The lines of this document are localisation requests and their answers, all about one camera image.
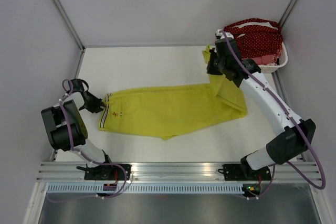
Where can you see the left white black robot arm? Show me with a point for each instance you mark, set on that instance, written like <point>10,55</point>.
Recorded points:
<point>65,127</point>

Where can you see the red polka dot garment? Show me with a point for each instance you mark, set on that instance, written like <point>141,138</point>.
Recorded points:
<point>256,37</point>

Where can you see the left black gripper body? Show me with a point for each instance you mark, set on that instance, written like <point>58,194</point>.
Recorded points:
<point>94,104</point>

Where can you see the left aluminium frame post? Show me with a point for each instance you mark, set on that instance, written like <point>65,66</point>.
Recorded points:
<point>66,20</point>

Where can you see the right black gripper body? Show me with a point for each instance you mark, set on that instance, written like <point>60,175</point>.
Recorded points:
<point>211,68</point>

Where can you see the white plastic laundry basket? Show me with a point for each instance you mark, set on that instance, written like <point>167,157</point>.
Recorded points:
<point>281,61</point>

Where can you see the yellow-green trousers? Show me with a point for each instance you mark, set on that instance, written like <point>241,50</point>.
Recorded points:
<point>171,101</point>

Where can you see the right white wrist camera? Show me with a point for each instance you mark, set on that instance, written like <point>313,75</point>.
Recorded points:
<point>220,34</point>

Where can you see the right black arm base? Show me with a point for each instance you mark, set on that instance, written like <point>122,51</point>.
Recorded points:
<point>239,173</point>

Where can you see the aluminium mounting rail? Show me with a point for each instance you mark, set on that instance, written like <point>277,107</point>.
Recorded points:
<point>160,172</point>

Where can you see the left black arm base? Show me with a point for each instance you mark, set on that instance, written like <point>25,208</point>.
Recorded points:
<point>106,172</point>

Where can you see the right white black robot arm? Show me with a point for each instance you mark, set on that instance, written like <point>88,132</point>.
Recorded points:
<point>292,133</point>

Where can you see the white slotted cable duct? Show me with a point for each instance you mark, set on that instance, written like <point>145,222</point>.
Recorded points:
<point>146,188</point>

